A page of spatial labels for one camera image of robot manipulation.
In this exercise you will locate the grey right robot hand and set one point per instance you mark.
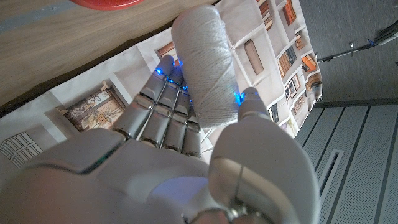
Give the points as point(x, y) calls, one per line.
point(140, 174)

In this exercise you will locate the red bowl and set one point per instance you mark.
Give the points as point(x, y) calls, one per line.
point(105, 3)

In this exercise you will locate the printed bookshelf backdrop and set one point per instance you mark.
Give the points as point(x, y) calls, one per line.
point(124, 71)

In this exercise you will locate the black backdrop crossbar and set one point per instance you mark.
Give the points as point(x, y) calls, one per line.
point(385, 35)

